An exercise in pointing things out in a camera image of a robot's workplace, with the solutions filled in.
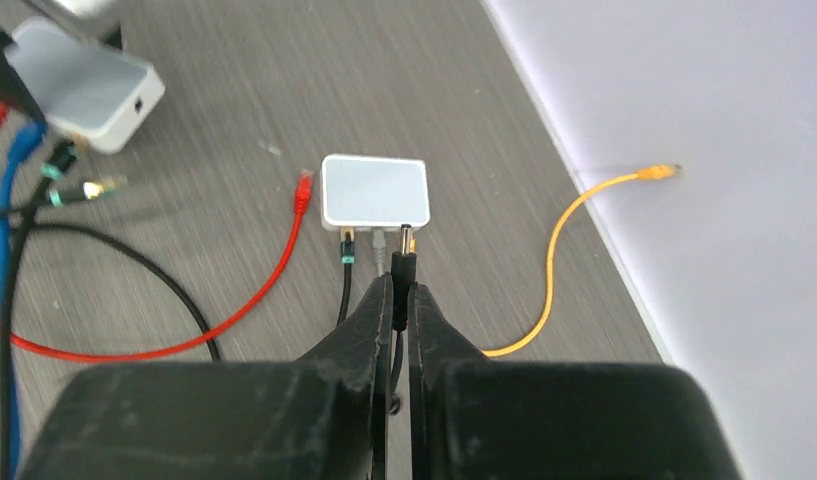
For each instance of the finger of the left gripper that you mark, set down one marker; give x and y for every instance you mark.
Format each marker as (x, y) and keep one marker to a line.
(13, 91)

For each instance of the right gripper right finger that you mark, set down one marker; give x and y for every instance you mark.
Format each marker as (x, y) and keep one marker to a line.
(476, 418)

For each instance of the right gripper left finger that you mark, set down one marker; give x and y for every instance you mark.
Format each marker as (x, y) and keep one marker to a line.
(321, 416)

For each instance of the white network switch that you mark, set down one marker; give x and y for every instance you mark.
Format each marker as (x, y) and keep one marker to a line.
(365, 193)
(87, 91)

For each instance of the black power adapter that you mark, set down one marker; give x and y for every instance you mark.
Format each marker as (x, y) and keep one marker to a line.
(403, 276)

